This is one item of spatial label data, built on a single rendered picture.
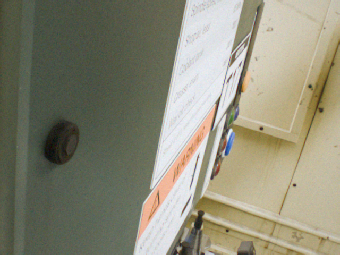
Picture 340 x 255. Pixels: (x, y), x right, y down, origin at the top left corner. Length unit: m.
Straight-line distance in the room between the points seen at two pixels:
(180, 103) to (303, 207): 1.19
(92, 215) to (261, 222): 1.30
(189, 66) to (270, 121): 1.06
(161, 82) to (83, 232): 0.07
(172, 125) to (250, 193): 1.18
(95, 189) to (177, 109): 0.09
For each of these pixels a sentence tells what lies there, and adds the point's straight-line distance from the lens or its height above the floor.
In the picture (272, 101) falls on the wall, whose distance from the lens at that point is 1.26.
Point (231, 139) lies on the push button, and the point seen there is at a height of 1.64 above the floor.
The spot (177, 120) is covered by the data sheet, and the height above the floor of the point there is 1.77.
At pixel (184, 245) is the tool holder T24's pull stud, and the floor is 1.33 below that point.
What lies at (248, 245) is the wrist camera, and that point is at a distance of 0.97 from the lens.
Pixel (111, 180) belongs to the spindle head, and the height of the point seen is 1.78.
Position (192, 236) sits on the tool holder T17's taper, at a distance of 0.96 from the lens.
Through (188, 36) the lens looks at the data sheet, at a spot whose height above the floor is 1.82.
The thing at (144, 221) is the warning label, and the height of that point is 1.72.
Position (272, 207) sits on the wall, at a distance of 1.42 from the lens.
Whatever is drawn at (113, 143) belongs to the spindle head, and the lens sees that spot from 0.16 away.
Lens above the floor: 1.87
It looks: 25 degrees down
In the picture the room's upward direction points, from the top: 12 degrees clockwise
